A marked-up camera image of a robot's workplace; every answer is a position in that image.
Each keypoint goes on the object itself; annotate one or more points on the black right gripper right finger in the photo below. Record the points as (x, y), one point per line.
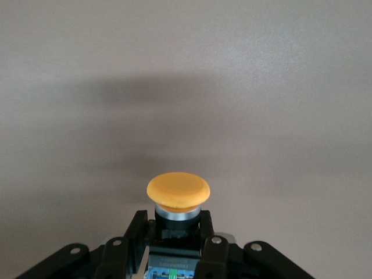
(218, 255)

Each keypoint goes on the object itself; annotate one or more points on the brown table cover sheet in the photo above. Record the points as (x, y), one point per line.
(87, 87)

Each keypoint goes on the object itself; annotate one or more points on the orange mushroom push button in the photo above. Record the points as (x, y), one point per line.
(178, 189)

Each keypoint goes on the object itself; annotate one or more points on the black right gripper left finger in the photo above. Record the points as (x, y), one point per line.
(122, 255)

